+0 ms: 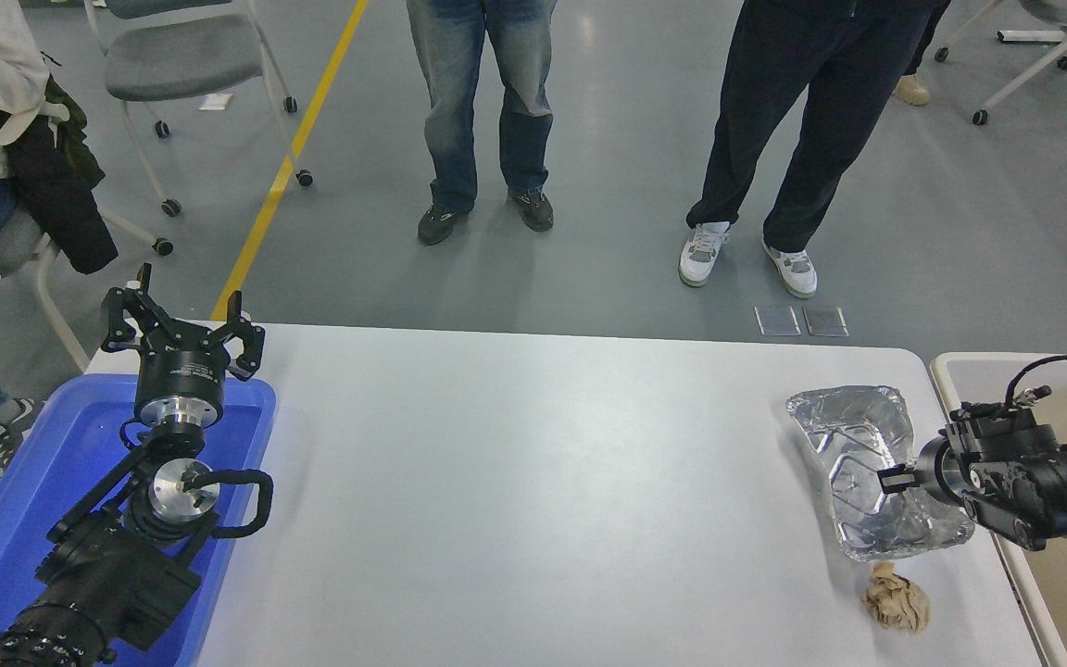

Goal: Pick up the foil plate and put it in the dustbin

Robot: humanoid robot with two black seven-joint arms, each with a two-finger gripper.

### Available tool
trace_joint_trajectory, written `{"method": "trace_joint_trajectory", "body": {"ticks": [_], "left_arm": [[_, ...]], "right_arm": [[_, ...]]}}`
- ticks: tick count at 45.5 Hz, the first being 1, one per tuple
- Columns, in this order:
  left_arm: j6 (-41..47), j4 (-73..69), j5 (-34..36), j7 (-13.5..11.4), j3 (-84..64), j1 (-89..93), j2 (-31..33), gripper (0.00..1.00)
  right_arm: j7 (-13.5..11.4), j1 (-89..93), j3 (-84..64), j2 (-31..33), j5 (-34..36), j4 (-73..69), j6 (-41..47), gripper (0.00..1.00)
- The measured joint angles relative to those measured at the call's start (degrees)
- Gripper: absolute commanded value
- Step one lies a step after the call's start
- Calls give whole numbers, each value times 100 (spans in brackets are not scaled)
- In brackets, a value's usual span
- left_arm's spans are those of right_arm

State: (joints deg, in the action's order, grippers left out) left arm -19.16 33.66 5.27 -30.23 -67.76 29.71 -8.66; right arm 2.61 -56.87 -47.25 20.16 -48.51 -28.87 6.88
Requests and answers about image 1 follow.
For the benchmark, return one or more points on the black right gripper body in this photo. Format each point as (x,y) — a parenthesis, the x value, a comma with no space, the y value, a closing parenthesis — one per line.
(939,471)

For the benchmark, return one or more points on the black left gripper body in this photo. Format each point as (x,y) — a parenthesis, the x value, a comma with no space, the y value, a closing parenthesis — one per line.
(179,370)

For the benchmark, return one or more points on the foil tray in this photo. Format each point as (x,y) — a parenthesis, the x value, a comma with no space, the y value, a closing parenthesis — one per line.
(853,435)

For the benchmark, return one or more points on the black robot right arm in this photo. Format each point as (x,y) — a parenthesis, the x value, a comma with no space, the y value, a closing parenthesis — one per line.
(1052,482)

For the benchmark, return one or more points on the clear square floor plate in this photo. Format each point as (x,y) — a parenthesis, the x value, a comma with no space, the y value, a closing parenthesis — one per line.
(778,320)
(825,320)

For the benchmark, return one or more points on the crumpled tan paper ball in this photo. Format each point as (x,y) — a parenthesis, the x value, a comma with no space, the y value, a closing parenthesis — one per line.
(897,600)

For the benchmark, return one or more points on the white-framed wheeled chair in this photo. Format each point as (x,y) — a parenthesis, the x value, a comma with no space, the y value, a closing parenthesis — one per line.
(10,243)

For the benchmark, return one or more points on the dark jacket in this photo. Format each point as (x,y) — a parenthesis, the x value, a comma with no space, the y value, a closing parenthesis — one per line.
(56,195)

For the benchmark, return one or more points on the white paper scrap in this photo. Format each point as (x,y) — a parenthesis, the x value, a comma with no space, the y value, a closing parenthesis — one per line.
(216,101)

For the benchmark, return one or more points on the grey wheeled chair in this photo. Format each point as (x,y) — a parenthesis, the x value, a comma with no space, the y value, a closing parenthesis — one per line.
(182,56)

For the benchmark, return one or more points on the standing person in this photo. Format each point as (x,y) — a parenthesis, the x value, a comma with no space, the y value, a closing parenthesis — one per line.
(450,102)
(811,93)

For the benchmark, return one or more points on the walking person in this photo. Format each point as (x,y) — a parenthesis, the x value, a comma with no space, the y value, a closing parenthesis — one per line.
(911,89)

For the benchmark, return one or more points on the white-legged wheeled chair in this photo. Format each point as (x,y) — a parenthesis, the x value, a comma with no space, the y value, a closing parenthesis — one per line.
(1043,36)

